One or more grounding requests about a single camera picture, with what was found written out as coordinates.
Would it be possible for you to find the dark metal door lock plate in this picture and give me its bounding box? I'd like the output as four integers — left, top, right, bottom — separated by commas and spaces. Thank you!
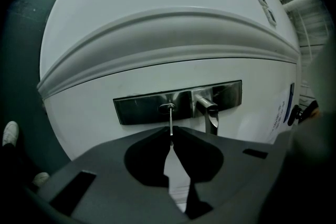
113, 79, 243, 126

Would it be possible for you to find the white shoe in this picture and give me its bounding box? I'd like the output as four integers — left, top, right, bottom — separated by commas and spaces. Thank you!
2, 120, 20, 147
32, 172, 51, 187

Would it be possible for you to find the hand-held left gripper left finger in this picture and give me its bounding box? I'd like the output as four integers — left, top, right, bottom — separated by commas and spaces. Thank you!
36, 126, 185, 221

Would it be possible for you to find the white curved moulding ridge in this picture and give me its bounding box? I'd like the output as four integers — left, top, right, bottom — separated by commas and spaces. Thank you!
36, 6, 302, 100

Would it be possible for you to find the metal lever door handle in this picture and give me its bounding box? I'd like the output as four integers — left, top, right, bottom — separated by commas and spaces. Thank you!
191, 87, 219, 137

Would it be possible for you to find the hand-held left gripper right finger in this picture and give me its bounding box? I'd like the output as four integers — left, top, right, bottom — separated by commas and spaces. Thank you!
173, 125, 286, 224

